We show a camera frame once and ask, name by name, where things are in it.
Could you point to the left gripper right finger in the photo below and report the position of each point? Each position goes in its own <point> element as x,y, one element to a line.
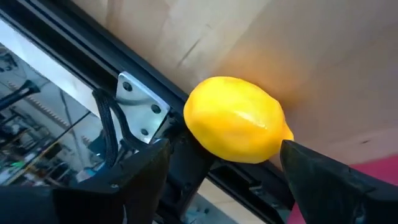
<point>317,186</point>

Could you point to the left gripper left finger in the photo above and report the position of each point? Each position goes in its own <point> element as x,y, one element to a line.
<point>146,174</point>

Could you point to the yellow lemon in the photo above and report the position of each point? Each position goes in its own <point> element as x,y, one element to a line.
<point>236,118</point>

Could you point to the silver corner bracket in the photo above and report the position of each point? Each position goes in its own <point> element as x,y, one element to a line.
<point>140,105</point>

